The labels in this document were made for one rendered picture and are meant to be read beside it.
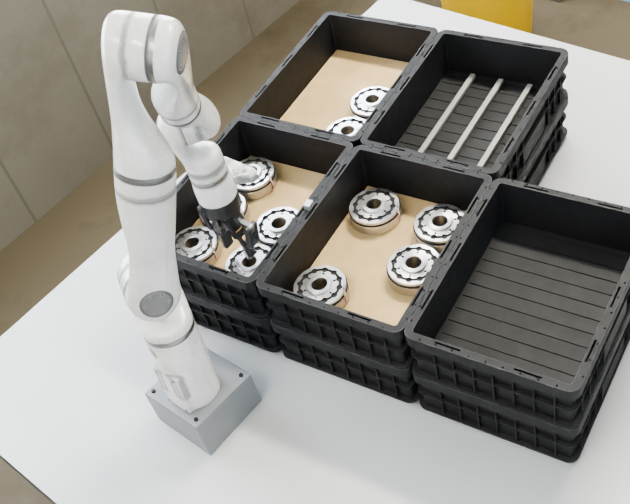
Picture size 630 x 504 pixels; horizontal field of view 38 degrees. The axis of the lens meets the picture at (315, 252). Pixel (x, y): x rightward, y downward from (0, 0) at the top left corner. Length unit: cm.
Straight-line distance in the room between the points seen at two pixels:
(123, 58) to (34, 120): 210
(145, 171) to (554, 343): 75
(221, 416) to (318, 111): 78
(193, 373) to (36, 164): 188
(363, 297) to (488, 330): 24
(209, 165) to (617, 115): 102
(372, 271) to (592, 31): 211
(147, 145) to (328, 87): 93
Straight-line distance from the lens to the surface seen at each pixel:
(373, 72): 223
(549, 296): 170
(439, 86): 215
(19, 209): 344
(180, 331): 158
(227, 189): 166
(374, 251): 181
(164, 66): 126
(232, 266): 182
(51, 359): 204
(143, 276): 147
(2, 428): 199
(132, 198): 139
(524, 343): 164
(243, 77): 377
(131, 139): 134
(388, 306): 171
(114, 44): 128
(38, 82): 332
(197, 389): 168
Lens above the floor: 215
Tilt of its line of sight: 46 degrees down
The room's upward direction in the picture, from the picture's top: 16 degrees counter-clockwise
